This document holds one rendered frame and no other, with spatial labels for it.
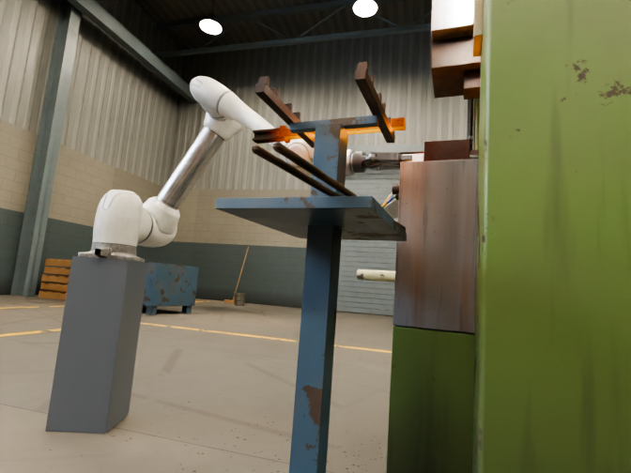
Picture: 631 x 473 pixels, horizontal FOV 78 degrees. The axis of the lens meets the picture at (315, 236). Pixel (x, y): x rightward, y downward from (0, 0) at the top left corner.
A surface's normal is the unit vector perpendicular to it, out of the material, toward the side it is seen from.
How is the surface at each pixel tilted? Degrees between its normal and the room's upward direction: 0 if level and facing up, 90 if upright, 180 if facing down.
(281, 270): 90
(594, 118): 90
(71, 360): 90
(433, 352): 90
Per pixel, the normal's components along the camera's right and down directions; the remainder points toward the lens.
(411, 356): -0.34, -0.15
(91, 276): 0.08, -0.12
